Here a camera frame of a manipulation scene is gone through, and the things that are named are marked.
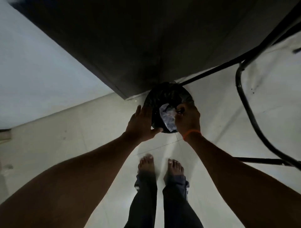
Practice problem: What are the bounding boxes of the person's right hand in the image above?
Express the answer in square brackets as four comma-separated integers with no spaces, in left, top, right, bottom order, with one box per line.
[174,103,202,139]

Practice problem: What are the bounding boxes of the person's left hand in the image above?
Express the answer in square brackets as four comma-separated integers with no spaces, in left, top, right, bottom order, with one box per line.
[124,105,163,144]

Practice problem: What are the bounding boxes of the clear plastic tissue packet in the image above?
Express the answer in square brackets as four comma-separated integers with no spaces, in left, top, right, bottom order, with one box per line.
[159,103,179,133]

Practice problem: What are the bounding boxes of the black trash bin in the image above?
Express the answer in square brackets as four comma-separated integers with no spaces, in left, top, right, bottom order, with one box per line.
[143,81,195,134]

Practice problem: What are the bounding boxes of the person's left foot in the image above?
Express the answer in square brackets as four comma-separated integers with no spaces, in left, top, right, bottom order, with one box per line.
[137,154,156,176]

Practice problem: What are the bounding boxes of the person's foot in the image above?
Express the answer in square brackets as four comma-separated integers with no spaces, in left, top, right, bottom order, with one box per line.
[137,154,156,176]
[164,158,185,183]

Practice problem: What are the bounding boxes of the person's right foot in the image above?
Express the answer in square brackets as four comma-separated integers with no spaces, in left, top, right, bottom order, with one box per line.
[164,158,185,183]

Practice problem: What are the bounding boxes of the orange thread wristband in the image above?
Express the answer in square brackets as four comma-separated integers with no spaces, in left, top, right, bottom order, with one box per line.
[182,129,202,142]

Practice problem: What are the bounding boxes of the dark grey trousers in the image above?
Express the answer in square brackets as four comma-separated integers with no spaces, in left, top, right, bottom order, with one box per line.
[123,172,204,228]

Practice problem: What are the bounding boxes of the black table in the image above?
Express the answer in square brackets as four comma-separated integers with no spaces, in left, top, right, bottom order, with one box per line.
[9,0,259,101]

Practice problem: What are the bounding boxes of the black metal table frame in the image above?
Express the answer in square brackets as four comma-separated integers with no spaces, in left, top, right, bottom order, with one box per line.
[178,0,301,171]

